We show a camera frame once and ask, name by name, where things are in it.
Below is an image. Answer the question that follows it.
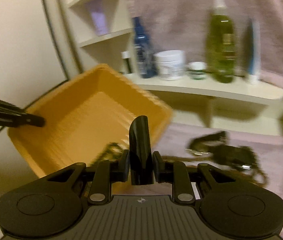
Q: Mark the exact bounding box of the pink hanging towel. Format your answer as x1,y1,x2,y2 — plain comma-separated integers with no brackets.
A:
126,0,283,88

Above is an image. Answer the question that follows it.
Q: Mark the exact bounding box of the blue spray bottle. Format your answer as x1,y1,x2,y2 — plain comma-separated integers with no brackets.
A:
133,17,157,79

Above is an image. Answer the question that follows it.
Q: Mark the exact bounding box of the white cream jar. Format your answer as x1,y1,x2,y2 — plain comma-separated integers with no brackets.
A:
154,50,186,81

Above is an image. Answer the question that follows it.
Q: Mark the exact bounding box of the dark beaded jewelry cluster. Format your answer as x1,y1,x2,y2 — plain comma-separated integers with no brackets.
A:
212,145,269,187

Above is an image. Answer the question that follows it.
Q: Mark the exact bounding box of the black cable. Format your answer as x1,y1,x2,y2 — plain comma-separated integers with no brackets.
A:
0,0,70,151

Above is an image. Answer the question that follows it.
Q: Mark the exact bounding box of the green oil spray bottle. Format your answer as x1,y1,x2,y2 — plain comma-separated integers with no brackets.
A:
206,0,237,83

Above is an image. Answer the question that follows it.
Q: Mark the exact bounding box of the black white lip balm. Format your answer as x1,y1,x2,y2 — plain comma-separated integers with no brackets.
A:
121,51,133,74

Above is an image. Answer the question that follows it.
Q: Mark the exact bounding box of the purple tube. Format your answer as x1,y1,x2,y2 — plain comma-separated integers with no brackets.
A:
86,0,109,36

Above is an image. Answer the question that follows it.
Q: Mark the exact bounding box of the small white green jar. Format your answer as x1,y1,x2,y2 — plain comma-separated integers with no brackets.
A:
188,62,206,80

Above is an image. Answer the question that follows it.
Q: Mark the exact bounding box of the white wooden shelf unit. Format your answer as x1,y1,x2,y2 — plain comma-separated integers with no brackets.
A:
58,0,283,136

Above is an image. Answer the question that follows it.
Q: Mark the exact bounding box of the orange plastic tray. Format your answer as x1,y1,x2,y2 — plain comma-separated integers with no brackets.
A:
7,64,173,177

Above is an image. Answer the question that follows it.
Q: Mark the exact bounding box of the blue white tube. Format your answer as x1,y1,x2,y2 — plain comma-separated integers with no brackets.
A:
244,18,261,85

